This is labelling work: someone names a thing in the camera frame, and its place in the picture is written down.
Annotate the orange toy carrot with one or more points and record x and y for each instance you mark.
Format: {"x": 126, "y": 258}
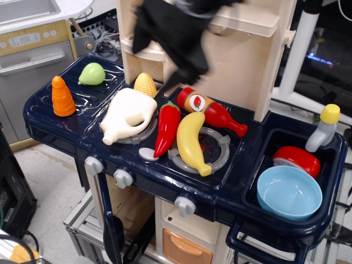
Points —
{"x": 63, "y": 103}

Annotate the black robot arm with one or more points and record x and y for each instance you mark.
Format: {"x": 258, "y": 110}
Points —
{"x": 178, "y": 28}

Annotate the light blue bowl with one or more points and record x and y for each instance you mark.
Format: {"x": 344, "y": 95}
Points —
{"x": 289, "y": 192}

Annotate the yellow toy banana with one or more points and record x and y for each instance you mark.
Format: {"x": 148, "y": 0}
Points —
{"x": 188, "y": 144}

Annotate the red toy chili pepper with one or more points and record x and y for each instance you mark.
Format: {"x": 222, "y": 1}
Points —
{"x": 168, "y": 122}

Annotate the grey oval stove button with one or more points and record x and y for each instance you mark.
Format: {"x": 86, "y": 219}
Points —
{"x": 147, "y": 154}

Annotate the red toy ketchup bottle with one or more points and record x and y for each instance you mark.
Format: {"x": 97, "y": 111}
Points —
{"x": 216, "y": 115}

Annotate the cream toy jug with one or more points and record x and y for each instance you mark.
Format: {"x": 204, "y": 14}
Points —
{"x": 128, "y": 114}

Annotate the yellow toy corn cob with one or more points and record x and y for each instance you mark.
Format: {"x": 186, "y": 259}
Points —
{"x": 145, "y": 84}

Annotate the grey middle stove knob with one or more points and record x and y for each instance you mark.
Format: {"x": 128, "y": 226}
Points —
{"x": 123, "y": 178}

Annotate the grey stove knob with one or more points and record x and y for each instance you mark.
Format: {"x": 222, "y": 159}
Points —
{"x": 123, "y": 178}
{"x": 93, "y": 165}
{"x": 185, "y": 206}

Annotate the grey right stove knob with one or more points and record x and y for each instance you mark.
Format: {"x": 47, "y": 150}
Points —
{"x": 185, "y": 206}

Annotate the grey left stove knob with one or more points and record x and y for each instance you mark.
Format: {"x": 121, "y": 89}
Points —
{"x": 93, "y": 165}

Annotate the green toy pear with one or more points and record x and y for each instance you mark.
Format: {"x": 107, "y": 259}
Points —
{"x": 92, "y": 74}

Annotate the cream toy kitchen shelf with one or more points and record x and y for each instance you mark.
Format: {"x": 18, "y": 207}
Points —
{"x": 243, "y": 47}

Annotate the navy toy kitchen counter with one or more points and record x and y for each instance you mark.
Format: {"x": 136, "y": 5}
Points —
{"x": 228, "y": 196}

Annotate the orange toy drawer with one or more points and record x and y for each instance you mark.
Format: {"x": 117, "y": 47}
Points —
{"x": 183, "y": 251}

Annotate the navy hanging ladle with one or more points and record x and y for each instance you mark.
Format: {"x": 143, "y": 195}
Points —
{"x": 113, "y": 235}

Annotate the white monitor stand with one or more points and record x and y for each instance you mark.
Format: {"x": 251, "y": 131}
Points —
{"x": 316, "y": 70}

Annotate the grey toy faucet yellow cap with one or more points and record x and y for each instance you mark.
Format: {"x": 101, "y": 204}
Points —
{"x": 326, "y": 128}

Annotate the black computer case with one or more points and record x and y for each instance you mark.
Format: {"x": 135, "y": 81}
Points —
{"x": 18, "y": 203}

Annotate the aluminium frame stand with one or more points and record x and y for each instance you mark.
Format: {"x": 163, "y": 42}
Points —
{"x": 85, "y": 231}

